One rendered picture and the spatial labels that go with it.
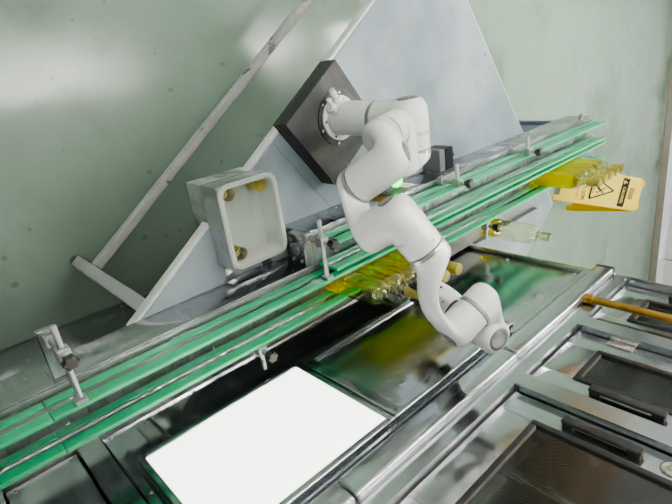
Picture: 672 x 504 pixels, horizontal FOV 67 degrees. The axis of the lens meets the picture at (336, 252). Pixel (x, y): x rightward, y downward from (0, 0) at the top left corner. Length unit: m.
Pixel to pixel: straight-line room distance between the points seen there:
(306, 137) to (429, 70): 0.65
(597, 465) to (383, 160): 0.70
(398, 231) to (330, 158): 0.58
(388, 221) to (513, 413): 0.51
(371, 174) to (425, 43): 0.96
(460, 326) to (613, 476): 0.37
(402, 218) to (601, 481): 0.59
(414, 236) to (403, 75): 0.93
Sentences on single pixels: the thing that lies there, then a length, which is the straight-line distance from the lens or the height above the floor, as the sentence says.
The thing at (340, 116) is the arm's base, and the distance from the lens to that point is 1.43.
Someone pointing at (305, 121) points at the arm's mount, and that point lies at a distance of 1.43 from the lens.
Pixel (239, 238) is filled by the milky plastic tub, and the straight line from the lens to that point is 1.38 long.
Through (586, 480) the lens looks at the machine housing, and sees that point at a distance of 1.09.
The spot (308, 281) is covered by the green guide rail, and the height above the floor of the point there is 0.92.
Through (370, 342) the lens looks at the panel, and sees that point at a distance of 1.37.
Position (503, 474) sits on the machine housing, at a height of 1.54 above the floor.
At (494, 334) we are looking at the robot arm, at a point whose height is 1.43.
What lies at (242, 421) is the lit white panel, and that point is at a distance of 1.19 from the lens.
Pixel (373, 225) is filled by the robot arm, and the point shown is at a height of 1.27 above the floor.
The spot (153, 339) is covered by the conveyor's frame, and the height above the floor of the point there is 0.88.
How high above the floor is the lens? 1.93
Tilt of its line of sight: 46 degrees down
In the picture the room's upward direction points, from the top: 106 degrees clockwise
